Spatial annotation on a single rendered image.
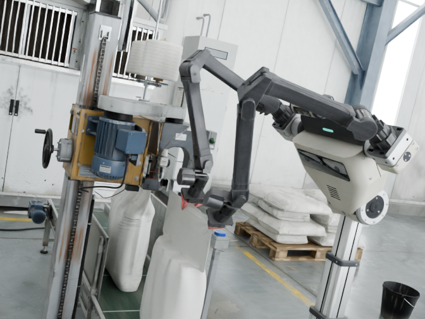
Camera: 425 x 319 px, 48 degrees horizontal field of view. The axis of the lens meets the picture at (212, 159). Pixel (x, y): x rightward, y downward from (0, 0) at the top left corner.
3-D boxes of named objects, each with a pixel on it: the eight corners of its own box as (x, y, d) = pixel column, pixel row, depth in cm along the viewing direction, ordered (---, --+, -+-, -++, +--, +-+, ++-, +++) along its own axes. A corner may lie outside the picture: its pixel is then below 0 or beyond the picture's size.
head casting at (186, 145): (199, 183, 237) (210, 125, 233) (152, 178, 226) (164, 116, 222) (177, 169, 264) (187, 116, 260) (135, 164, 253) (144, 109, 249)
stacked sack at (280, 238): (308, 246, 503) (312, 235, 501) (274, 244, 483) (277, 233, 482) (275, 225, 562) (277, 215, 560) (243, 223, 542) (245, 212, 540)
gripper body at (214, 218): (205, 209, 180) (213, 200, 175) (228, 211, 185) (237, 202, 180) (207, 225, 177) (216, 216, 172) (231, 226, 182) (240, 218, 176)
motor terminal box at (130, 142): (143, 160, 198) (148, 133, 196) (124, 160, 190) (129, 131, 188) (130, 155, 203) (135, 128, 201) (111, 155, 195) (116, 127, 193)
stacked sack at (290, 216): (311, 225, 498) (314, 212, 496) (276, 222, 483) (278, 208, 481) (281, 207, 560) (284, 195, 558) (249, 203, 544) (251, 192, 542)
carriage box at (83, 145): (141, 186, 224) (153, 120, 220) (67, 180, 209) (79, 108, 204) (127, 174, 246) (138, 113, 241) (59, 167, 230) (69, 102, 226)
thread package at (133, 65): (159, 80, 225) (166, 44, 223) (129, 74, 218) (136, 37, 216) (149, 78, 238) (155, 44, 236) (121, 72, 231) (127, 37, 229)
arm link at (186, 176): (213, 160, 194) (203, 156, 202) (187, 157, 189) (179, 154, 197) (208, 189, 196) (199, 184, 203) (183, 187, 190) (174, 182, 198)
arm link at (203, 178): (212, 179, 196) (207, 169, 200) (197, 178, 193) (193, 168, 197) (205, 190, 200) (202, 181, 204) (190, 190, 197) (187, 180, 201)
